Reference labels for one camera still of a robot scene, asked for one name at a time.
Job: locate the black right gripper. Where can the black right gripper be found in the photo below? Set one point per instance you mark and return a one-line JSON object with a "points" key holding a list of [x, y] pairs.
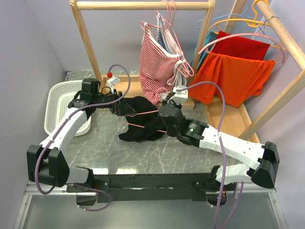
{"points": [[173, 102]]}

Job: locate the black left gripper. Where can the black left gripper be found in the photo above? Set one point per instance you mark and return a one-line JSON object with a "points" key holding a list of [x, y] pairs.
{"points": [[121, 107]]}

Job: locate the pink wire hanger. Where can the pink wire hanger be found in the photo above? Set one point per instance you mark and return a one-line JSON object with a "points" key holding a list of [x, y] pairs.
{"points": [[140, 119]]}

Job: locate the black tank top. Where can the black tank top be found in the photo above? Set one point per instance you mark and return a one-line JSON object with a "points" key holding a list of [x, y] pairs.
{"points": [[146, 125]]}

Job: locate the red white striped tank top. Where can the red white striped tank top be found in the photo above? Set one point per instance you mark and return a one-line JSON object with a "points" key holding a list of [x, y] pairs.
{"points": [[155, 66]]}

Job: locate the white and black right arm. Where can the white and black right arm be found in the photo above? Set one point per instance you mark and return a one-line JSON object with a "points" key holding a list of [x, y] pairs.
{"points": [[258, 162]]}

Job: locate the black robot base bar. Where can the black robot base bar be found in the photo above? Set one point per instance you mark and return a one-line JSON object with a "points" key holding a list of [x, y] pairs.
{"points": [[143, 187]]}

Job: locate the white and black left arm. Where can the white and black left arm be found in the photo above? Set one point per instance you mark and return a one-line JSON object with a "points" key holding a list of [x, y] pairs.
{"points": [[46, 162]]}

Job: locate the pink hanger of blue top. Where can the pink hanger of blue top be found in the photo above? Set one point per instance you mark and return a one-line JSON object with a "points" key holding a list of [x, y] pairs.
{"points": [[169, 33]]}

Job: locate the pink hanger of white top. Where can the pink hanger of white top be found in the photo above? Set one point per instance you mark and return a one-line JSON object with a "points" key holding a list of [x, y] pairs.
{"points": [[170, 28]]}

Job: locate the pink hanger of striped top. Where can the pink hanger of striped top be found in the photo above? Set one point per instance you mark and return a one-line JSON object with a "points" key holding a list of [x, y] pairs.
{"points": [[176, 40]]}

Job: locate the blue white striped tank top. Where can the blue white striped tank top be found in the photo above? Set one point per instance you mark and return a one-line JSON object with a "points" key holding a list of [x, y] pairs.
{"points": [[160, 37]]}

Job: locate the large pink plastic hanger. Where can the large pink plastic hanger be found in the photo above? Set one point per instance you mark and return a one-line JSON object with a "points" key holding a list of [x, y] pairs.
{"points": [[207, 48]]}

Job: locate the orange plastic hanger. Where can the orange plastic hanger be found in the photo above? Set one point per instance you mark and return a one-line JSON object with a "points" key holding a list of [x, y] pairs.
{"points": [[233, 18]]}

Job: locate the small wooden clothes rack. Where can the small wooden clothes rack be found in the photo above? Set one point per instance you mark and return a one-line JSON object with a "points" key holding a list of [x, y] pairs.
{"points": [[77, 7]]}

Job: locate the large wooden clothes rack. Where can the large wooden clothes rack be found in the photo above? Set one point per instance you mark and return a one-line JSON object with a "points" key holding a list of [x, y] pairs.
{"points": [[205, 92]]}

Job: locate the white perforated laundry basket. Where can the white perforated laundry basket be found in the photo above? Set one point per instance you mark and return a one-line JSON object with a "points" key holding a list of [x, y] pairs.
{"points": [[60, 95]]}

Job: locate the orange shirt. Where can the orange shirt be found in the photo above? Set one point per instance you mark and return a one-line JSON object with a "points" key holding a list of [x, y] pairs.
{"points": [[238, 82]]}

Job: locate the red shirt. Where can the red shirt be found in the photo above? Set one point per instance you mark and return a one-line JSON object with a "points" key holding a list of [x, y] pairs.
{"points": [[242, 48]]}

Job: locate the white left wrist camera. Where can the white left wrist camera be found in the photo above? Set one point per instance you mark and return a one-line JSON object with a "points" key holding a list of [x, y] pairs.
{"points": [[112, 80]]}

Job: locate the blue wire hanger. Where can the blue wire hanger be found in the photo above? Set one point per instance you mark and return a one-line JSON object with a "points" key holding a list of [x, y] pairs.
{"points": [[244, 13]]}

